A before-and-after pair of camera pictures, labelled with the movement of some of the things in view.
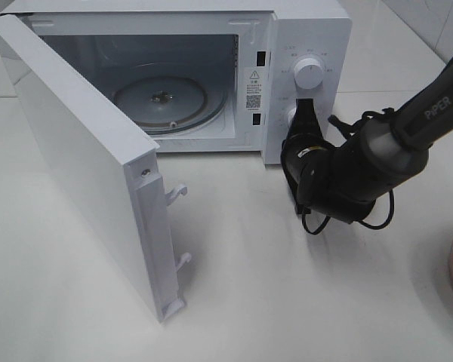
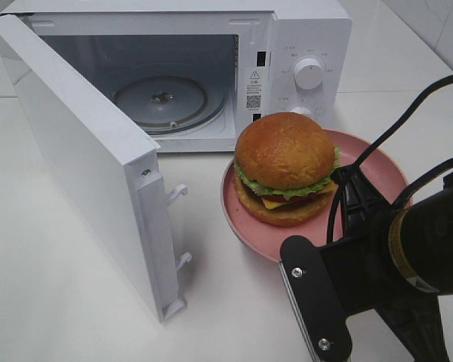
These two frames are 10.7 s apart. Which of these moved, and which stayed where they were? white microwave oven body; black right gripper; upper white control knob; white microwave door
Moved: black right gripper
Stayed: white microwave oven body; upper white control knob; white microwave door
